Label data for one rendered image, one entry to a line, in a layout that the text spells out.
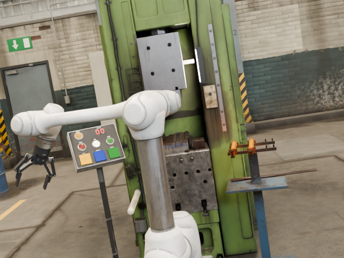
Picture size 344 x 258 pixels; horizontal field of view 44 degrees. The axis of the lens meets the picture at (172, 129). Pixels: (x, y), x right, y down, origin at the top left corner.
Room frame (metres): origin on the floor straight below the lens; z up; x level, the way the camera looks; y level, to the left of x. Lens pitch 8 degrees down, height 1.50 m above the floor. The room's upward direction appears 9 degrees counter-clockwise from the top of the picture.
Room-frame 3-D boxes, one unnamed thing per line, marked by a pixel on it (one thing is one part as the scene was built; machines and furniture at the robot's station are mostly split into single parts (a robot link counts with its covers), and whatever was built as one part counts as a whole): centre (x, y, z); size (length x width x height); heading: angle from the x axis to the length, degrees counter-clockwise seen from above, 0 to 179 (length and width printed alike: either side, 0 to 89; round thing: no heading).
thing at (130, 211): (2.94, 0.35, 0.62); 0.44 x 0.05 x 0.05; 177
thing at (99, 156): (2.84, 0.52, 1.01); 0.07 x 0.05 x 0.07; 112
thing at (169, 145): (3.22, -0.01, 0.96); 0.42 x 0.20 x 0.09; 177
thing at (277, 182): (2.81, -0.52, 0.66); 0.40 x 0.30 x 0.02; 78
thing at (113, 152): (2.88, 0.43, 1.01); 0.07 x 0.05 x 0.07; 112
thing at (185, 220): (1.81, 0.04, 0.77); 0.18 x 0.16 x 0.22; 160
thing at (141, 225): (3.15, 0.35, 0.36); 0.09 x 0.07 x 0.12; 87
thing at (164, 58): (3.22, -0.05, 1.57); 0.42 x 0.39 x 0.40; 177
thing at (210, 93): (3.13, -0.32, 1.27); 0.09 x 0.02 x 0.17; 87
